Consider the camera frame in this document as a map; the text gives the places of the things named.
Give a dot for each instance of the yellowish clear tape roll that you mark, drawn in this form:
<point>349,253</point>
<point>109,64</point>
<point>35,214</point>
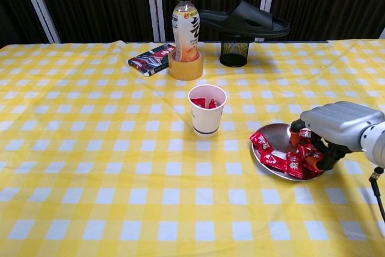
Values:
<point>185,70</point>

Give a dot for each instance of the black mesh pen holder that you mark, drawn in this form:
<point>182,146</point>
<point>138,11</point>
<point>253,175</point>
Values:
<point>234,55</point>

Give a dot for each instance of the white partition post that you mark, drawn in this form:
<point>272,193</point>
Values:
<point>39,7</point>
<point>155,7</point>
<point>268,1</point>

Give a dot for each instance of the red candy pile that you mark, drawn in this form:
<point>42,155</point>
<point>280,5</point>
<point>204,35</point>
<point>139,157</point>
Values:
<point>270,157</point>
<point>200,102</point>

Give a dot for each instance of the orange drink plastic bottle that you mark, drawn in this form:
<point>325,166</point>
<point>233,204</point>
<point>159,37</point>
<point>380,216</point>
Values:
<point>186,28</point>

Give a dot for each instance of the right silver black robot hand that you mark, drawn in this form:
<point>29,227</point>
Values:
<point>340,121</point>

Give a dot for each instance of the white paper cup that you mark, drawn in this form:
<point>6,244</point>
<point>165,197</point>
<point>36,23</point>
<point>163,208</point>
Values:
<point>206,121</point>

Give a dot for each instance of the round metal plate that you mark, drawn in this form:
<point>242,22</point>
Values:
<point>276,132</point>

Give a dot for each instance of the black rubber slipper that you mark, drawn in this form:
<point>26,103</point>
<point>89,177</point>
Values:
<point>240,19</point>

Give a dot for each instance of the yellow white checked tablecloth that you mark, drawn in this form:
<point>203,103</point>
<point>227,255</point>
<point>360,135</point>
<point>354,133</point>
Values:
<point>90,148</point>

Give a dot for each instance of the dark blue red snack box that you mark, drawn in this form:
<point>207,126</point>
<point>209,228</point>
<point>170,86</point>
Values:
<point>150,58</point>

